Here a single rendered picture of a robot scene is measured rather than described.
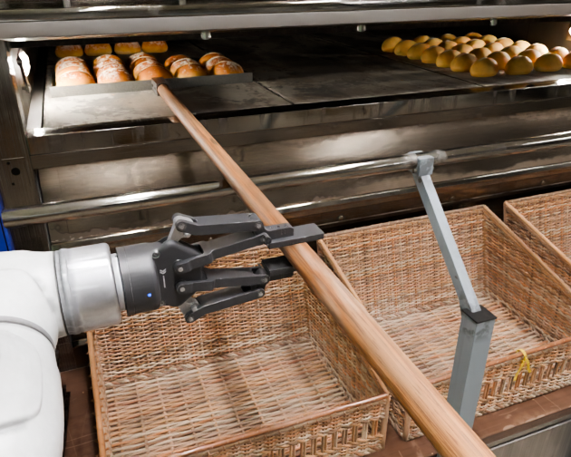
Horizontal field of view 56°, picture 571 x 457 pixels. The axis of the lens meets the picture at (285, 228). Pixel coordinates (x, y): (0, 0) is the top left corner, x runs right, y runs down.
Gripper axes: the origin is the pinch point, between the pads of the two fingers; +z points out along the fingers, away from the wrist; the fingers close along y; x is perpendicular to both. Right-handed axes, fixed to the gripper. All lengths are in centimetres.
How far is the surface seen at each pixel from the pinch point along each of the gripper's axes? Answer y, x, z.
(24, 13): -23, -51, -27
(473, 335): 26.6, -5.1, 35.7
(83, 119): 1, -75, -20
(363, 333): -1.0, 18.7, -0.7
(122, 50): -1, -166, -2
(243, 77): -1, -100, 25
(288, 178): 2.3, -27.5, 10.3
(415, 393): -1.0, 26.7, -0.5
